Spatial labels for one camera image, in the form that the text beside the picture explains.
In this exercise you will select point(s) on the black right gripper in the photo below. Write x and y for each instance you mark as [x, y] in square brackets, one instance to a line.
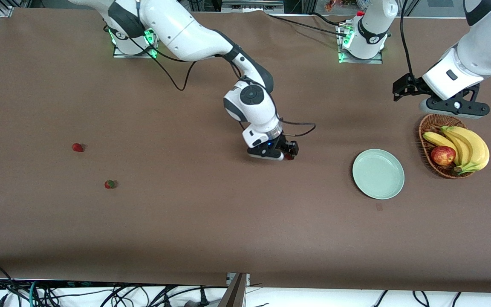
[283, 143]

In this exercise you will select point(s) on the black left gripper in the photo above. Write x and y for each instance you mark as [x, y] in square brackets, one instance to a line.
[414, 86]

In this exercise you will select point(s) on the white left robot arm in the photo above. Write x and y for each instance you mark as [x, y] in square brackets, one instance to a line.
[480, 51]

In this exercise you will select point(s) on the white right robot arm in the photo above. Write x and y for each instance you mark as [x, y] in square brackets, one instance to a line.
[186, 34]

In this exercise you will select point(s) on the pale green round plate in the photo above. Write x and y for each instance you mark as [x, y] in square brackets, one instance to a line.
[377, 174]

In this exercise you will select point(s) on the brown wicker basket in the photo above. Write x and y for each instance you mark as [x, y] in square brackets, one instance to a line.
[426, 125]

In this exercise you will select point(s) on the red apple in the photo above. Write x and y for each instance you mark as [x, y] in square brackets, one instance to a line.
[443, 155]

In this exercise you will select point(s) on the yellow banana bunch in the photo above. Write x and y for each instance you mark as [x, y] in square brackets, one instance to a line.
[475, 149]

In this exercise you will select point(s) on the colourful toy pile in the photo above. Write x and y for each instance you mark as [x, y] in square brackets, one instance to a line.
[343, 4]

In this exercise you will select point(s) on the brown table cover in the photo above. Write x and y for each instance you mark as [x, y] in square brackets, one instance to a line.
[143, 192]

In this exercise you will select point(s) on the aluminium left arm base plate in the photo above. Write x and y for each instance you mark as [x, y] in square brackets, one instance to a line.
[360, 61]

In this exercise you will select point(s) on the grey frame rail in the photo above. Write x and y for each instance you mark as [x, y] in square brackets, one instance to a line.
[252, 6]

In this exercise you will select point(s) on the aluminium frame post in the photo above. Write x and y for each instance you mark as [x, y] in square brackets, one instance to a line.
[235, 294]

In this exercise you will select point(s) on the aluminium right arm base plate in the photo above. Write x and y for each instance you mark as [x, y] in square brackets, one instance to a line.
[122, 54]

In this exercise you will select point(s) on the aluminium corner bracket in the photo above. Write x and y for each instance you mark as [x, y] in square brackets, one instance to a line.
[6, 10]

